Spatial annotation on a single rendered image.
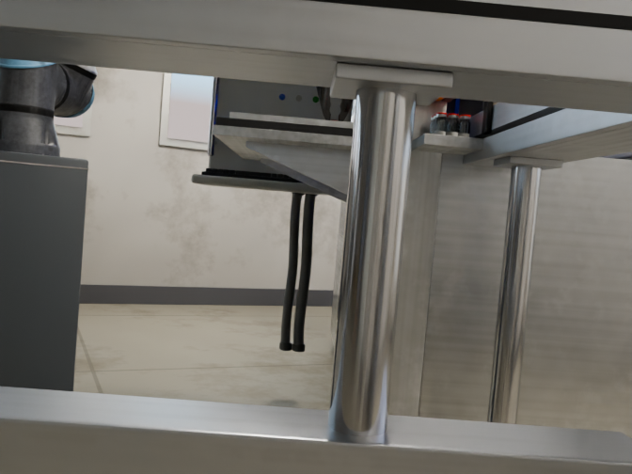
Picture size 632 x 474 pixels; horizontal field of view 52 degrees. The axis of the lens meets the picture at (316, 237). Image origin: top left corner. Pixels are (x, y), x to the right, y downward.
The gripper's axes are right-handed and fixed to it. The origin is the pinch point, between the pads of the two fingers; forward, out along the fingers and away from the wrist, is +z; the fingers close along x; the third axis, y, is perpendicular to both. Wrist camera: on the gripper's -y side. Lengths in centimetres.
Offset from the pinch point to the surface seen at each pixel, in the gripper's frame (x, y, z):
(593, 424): 58, 16, 61
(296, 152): -7.8, 6.7, 9.0
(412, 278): 17.8, 16.6, 33.3
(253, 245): -37, -306, 51
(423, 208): 18.8, 16.6, 18.8
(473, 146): 24.2, 30.1, 7.1
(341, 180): 2.4, 6.7, 14.0
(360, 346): 0, 95, 31
